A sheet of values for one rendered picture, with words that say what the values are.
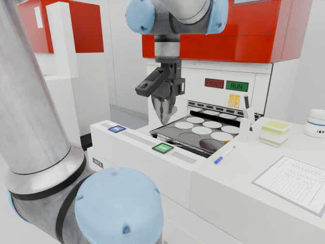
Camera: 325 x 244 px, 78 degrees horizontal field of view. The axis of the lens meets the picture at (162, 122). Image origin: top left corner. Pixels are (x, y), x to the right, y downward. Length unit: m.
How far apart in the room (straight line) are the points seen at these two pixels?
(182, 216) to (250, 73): 0.74
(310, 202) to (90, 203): 0.46
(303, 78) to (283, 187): 2.04
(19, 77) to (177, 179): 0.50
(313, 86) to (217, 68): 1.54
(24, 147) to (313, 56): 2.47
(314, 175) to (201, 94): 0.76
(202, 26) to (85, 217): 0.39
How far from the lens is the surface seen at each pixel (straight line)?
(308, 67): 2.55
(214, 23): 0.45
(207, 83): 1.20
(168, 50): 0.60
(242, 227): 0.60
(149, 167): 0.71
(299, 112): 2.62
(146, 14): 0.49
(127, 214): 0.27
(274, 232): 0.57
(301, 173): 0.68
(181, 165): 0.61
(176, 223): 0.76
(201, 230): 0.70
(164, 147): 0.70
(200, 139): 0.92
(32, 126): 0.30
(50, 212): 0.35
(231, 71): 1.14
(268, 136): 0.80
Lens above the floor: 1.29
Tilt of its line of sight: 20 degrees down
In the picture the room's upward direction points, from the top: straight up
